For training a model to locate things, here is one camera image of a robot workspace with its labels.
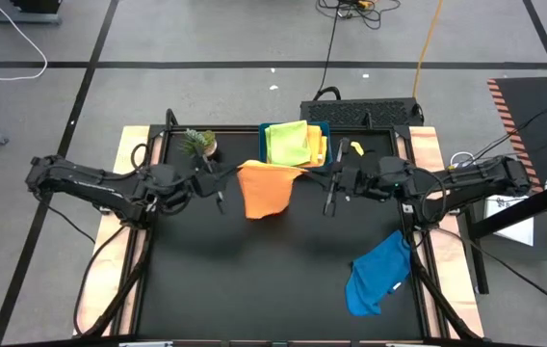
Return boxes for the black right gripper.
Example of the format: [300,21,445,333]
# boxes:
[304,137,400,218]

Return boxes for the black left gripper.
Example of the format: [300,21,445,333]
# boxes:
[189,144,244,216]

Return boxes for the yellow microfiber towel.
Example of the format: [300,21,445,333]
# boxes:
[306,124,325,169]

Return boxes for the green microfiber towel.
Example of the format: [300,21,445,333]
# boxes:
[264,120,313,168]

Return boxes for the blue microfiber towel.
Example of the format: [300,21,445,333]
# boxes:
[344,229,413,318]

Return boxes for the teal plastic bin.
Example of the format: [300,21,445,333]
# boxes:
[257,120,335,174]

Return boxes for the small potted plant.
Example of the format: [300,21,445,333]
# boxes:
[179,127,219,160]

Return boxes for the black perforated computer case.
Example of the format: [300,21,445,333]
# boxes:
[300,97,425,127]

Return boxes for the white paper sheet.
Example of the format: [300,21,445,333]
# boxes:
[483,195,534,247]

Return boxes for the black metal stand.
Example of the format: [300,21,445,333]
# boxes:
[465,171,547,295]

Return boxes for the black hazard-striped floor mat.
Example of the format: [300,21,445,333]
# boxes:
[487,76,547,194]

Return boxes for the grey desk base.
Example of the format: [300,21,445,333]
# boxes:
[0,0,63,25]

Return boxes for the black aluminium table frame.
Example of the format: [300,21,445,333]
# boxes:
[80,109,484,347]

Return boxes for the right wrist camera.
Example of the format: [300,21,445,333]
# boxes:
[375,156,417,201]

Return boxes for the white cable coil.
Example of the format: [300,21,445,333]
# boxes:
[449,150,478,170]

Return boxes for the black cable bundle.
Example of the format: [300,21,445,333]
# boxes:
[316,0,403,31]

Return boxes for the yellow cable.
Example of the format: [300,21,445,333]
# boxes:
[411,0,446,97]

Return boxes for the black floor cables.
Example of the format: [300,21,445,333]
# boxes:
[460,89,547,170]

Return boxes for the white floor cable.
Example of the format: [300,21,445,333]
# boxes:
[0,0,48,82]

